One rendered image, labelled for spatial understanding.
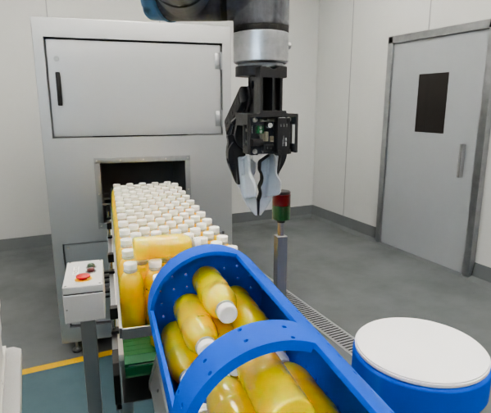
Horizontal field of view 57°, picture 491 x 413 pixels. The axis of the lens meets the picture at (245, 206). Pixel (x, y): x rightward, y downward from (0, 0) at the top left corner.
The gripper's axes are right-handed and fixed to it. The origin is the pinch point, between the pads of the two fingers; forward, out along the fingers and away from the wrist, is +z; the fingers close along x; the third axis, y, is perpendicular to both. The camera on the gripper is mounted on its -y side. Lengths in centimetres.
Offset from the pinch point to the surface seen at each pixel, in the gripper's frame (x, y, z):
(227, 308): -0.9, -15.1, 23.6
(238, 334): -4.5, 5.9, 17.6
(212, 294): -2.7, -19.9, 22.5
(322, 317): 123, -217, 140
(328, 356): 5.8, 13.9, 18.3
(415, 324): 47, -20, 37
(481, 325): 227, -173, 141
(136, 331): -17, -49, 43
